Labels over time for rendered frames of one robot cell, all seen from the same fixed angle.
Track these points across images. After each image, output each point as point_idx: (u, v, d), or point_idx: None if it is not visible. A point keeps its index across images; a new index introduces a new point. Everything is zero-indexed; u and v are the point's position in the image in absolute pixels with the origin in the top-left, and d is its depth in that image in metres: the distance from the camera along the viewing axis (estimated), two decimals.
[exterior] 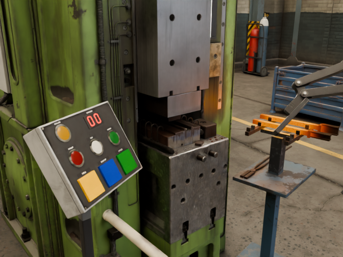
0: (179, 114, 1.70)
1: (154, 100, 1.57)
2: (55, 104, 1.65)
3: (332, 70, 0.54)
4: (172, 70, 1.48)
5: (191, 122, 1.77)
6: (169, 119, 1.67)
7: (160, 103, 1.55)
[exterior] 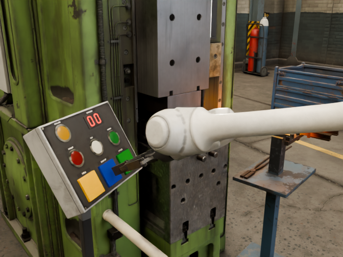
0: None
1: (154, 100, 1.57)
2: (55, 104, 1.65)
3: (140, 166, 1.04)
4: (172, 70, 1.48)
5: None
6: None
7: (160, 103, 1.55)
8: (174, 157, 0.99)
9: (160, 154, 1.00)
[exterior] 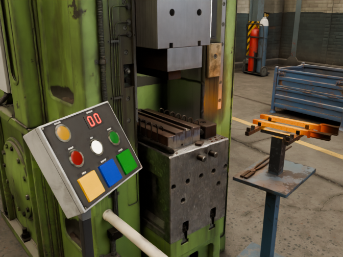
0: (179, 73, 1.64)
1: (153, 54, 1.51)
2: (55, 104, 1.65)
3: None
4: (172, 20, 1.41)
5: (191, 122, 1.77)
6: (169, 77, 1.61)
7: (159, 57, 1.48)
8: None
9: None
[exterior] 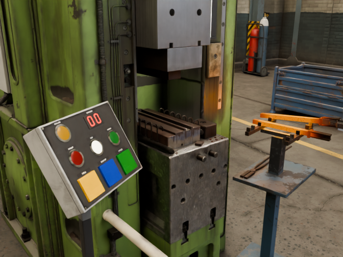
0: (179, 73, 1.64)
1: (153, 54, 1.51)
2: (55, 104, 1.65)
3: None
4: (172, 20, 1.41)
5: (191, 122, 1.77)
6: (169, 77, 1.61)
7: (159, 57, 1.48)
8: None
9: None
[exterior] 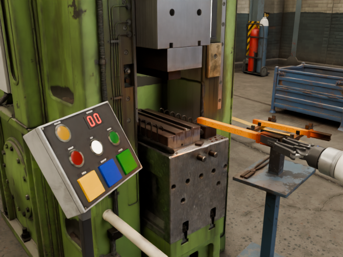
0: (179, 73, 1.64)
1: (153, 54, 1.51)
2: (55, 104, 1.65)
3: (286, 155, 1.19)
4: (172, 20, 1.41)
5: (191, 122, 1.77)
6: (169, 77, 1.61)
7: (159, 57, 1.48)
8: (320, 171, 1.12)
9: (310, 160, 1.13)
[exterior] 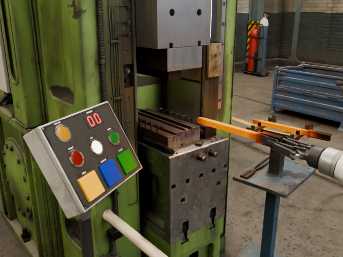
0: (179, 73, 1.64)
1: (153, 54, 1.51)
2: (55, 104, 1.65)
3: (286, 155, 1.19)
4: (172, 20, 1.41)
5: (191, 122, 1.77)
6: (169, 77, 1.61)
7: (159, 57, 1.48)
8: (319, 171, 1.11)
9: (310, 160, 1.13)
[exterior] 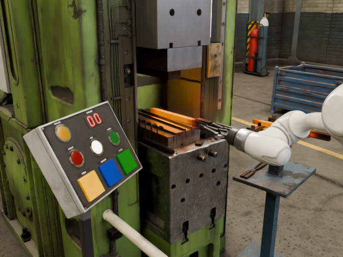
0: (179, 73, 1.64)
1: (153, 54, 1.51)
2: (55, 104, 1.65)
3: (212, 136, 1.44)
4: (172, 20, 1.41)
5: None
6: (169, 77, 1.61)
7: (159, 57, 1.48)
8: (235, 147, 1.37)
9: (228, 138, 1.39)
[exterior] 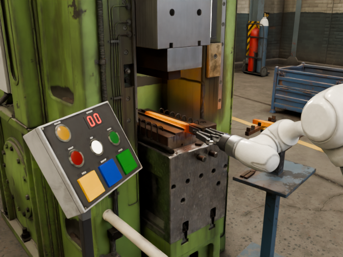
0: (179, 73, 1.64)
1: (153, 54, 1.51)
2: (55, 104, 1.65)
3: (204, 142, 1.49)
4: (172, 20, 1.41)
5: (191, 122, 1.77)
6: (169, 77, 1.61)
7: (159, 57, 1.48)
8: (226, 153, 1.42)
9: (220, 145, 1.43)
